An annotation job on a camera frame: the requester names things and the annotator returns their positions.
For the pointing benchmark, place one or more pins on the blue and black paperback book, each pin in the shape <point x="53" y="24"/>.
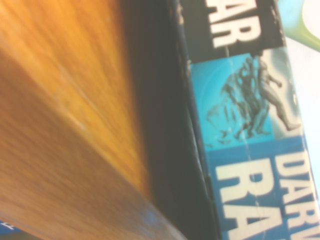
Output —
<point x="240" y="125"/>

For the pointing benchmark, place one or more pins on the green plastic watering can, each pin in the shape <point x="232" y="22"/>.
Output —
<point x="308" y="35"/>

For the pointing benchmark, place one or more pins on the wooden oak bookshelf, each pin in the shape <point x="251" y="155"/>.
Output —
<point x="62" y="112"/>

